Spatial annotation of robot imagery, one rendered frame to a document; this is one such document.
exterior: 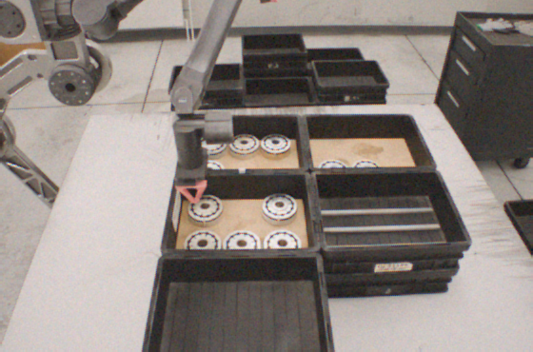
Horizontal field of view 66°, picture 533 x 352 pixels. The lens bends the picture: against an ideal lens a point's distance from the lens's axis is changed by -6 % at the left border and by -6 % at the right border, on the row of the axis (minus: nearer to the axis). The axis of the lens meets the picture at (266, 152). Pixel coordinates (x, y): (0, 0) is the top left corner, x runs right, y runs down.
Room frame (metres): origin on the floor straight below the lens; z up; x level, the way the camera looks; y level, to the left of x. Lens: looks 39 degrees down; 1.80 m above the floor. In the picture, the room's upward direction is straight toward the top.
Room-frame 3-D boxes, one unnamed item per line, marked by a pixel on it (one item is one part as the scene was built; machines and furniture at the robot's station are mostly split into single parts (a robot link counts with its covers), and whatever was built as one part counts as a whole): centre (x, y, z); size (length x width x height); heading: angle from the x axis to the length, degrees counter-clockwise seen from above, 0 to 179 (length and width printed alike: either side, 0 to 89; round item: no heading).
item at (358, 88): (2.20, -0.47, 0.37); 0.40 x 0.30 x 0.45; 94
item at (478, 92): (2.22, -1.42, 0.45); 0.60 x 0.45 x 0.90; 94
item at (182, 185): (0.74, 0.17, 1.10); 0.07 x 0.07 x 0.09; 2
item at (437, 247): (0.83, -0.33, 0.92); 0.40 x 0.30 x 0.02; 92
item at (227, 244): (0.76, 0.06, 0.86); 0.10 x 0.10 x 0.01
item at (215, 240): (0.76, 0.17, 0.86); 0.10 x 0.10 x 0.01
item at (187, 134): (0.75, 0.16, 1.23); 0.07 x 0.06 x 0.07; 94
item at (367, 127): (1.13, -0.32, 0.87); 0.40 x 0.30 x 0.11; 92
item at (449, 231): (0.83, -0.33, 0.87); 0.40 x 0.30 x 0.11; 92
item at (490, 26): (2.29, -1.30, 0.88); 0.25 x 0.19 x 0.03; 94
